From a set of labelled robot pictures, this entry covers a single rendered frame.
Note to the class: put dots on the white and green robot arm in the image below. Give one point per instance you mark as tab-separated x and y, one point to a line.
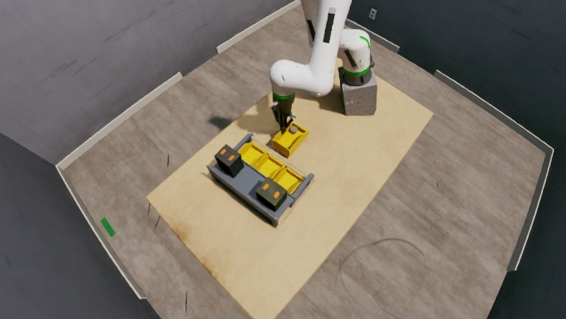
328	34

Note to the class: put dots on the yellow bin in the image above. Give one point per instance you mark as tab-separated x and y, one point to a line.
252	153
270	166
289	179
289	140

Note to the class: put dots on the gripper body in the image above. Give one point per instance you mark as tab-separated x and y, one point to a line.
286	110

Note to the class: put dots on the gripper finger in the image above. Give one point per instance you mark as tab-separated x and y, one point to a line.
285	125
277	115

